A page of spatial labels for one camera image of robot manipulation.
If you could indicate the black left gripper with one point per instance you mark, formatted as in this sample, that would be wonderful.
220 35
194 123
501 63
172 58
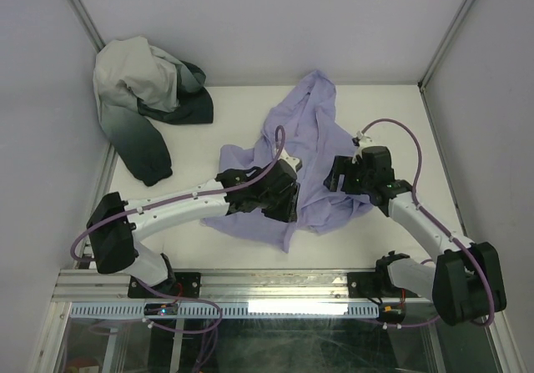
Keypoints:
355 174

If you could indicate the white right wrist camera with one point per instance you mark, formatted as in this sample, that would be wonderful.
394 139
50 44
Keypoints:
361 142

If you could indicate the aluminium right corner post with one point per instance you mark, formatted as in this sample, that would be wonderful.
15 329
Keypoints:
445 43

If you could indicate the aluminium mounting rail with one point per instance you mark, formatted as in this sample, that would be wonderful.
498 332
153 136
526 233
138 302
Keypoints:
219 286

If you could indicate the aluminium corner post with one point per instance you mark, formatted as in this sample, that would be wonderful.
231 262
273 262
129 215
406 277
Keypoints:
445 43
87 23

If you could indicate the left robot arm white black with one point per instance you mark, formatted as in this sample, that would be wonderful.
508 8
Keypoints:
118 227

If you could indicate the grey slotted cable duct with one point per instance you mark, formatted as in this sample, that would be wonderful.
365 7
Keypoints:
255 309

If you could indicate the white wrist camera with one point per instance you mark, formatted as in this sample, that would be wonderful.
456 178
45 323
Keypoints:
293 162
361 142

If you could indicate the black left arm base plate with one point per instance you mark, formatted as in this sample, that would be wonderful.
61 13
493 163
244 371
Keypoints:
185 284

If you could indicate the lavender purple jacket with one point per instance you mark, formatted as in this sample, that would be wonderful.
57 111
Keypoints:
313 136

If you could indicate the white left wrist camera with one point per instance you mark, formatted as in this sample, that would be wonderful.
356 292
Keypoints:
293 162

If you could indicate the aluminium left corner post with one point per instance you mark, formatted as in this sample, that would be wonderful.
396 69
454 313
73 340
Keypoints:
87 23

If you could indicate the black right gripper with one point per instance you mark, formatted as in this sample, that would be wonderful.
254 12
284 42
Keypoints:
260 194

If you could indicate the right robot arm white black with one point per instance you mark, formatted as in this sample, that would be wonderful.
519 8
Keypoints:
462 279

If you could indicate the grey and dark green jacket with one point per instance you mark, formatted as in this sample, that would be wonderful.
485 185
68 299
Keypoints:
136 83

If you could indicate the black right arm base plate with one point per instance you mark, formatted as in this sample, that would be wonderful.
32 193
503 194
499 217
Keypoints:
375 285

